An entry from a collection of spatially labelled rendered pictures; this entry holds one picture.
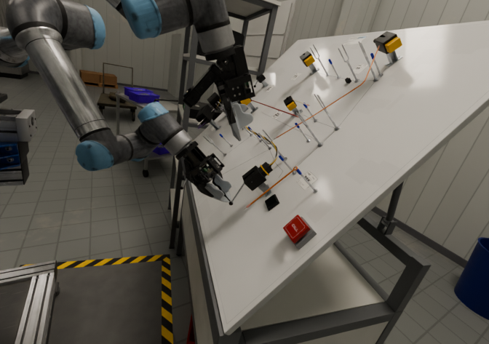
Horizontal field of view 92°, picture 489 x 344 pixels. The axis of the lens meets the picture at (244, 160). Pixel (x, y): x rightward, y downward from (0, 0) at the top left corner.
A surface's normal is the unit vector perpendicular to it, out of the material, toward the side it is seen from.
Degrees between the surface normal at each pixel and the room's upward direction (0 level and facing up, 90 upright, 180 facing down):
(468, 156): 90
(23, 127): 90
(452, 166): 90
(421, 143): 52
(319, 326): 0
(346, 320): 0
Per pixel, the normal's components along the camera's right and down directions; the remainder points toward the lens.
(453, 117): -0.62, -0.62
